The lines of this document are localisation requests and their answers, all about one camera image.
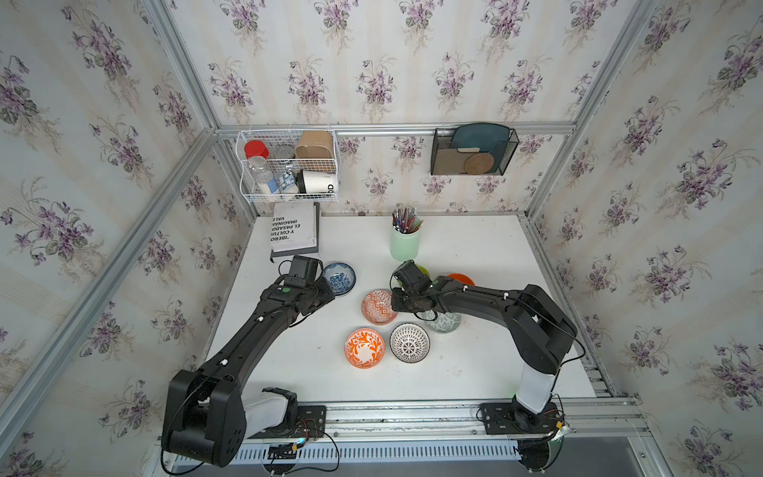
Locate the teal plate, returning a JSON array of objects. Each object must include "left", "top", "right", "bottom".
[{"left": 451, "top": 122, "right": 513, "bottom": 175}]

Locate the green grey pattern bowl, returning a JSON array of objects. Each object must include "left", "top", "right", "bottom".
[{"left": 417, "top": 310, "right": 462, "bottom": 334}]

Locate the black mesh wall organizer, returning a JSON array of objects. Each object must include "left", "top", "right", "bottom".
[{"left": 429, "top": 126, "right": 520, "bottom": 177}]

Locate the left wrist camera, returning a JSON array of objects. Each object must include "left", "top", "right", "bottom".
[{"left": 284, "top": 256, "right": 323, "bottom": 288}]

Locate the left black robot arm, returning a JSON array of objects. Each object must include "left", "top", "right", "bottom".
[{"left": 161, "top": 275, "right": 335, "bottom": 467}]

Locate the orange plastic bowl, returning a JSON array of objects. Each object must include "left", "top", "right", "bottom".
[{"left": 448, "top": 273, "right": 475, "bottom": 286}]

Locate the blue floral bowl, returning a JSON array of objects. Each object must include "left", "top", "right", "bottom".
[{"left": 322, "top": 262, "right": 357, "bottom": 296}]

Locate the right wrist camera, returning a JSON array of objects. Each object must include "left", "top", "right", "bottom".
[{"left": 392, "top": 259, "right": 431, "bottom": 293}]

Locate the coloured pencils bunch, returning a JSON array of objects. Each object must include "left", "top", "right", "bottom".
[{"left": 391, "top": 207, "right": 423, "bottom": 235}]

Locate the round cork coaster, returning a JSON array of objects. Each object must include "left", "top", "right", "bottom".
[{"left": 464, "top": 152, "right": 495, "bottom": 175}]

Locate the orange geometric pattern bowl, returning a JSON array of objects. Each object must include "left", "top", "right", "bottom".
[{"left": 361, "top": 289, "right": 399, "bottom": 326}]

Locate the orange floral pattern bowl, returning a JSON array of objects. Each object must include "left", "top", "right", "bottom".
[{"left": 344, "top": 328, "right": 387, "bottom": 369}]

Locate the black white pattern bowl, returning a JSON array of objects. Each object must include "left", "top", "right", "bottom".
[{"left": 389, "top": 323, "right": 431, "bottom": 364}]

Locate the clear plastic bottle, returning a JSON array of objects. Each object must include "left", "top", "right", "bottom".
[{"left": 248, "top": 156, "right": 279, "bottom": 196}]

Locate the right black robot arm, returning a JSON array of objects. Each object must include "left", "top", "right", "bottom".
[{"left": 391, "top": 266, "right": 578, "bottom": 434}]

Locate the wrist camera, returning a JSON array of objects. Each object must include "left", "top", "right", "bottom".
[
  {"left": 392, "top": 259, "right": 431, "bottom": 293},
  {"left": 284, "top": 256, "right": 323, "bottom": 288}
]

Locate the white grey book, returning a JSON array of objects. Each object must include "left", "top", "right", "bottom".
[{"left": 269, "top": 201, "right": 321, "bottom": 258}]

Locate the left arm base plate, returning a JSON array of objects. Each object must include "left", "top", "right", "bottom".
[{"left": 248, "top": 405, "right": 327, "bottom": 439}]

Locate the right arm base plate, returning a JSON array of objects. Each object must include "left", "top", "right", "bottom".
[{"left": 476, "top": 401, "right": 564, "bottom": 438}]

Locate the white wire wall basket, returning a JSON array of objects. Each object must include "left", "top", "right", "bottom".
[{"left": 236, "top": 127, "right": 341, "bottom": 204}]

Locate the mint green pencil cup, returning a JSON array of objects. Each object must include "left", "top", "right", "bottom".
[{"left": 389, "top": 228, "right": 421, "bottom": 262}]

